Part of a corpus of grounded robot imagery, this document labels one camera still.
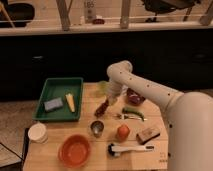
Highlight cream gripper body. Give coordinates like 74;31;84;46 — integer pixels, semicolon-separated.
106;82;123;105

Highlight dark red grape bunch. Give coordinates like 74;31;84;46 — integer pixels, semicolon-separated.
95;100;109;117

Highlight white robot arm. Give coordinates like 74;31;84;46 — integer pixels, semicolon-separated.
107;60;213;171

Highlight dark maroon bowl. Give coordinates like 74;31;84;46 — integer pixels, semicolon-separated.
126;88;145;106

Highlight red orange bowl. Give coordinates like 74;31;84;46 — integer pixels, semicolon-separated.
58;134;91;168

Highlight green translucent cup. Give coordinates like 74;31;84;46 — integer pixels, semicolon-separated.
98;81;108;96

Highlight green chili pepper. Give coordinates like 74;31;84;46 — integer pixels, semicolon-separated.
122;107;145;121

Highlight small metal cup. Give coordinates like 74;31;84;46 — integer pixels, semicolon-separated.
90;120;104;138

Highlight orange fruit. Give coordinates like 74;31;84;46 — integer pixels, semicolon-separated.
117;124;130;141

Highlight yellow corn piece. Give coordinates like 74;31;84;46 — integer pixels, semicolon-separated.
65;93;75;112

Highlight wooden block brush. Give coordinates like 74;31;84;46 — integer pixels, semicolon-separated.
136;126;160;145

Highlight white black dish brush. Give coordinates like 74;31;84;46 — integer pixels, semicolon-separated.
108;143;154;157

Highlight green plastic tray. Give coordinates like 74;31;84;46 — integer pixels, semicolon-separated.
33;77;83;122

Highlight grey blue sponge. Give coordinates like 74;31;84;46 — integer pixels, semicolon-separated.
44;98;63;112

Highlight white paper cup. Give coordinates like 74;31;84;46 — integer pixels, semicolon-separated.
28;123;48;143

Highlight black office chair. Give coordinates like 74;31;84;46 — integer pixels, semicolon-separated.
141;0;201;23

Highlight black chair left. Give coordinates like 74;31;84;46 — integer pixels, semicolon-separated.
0;3;35;28

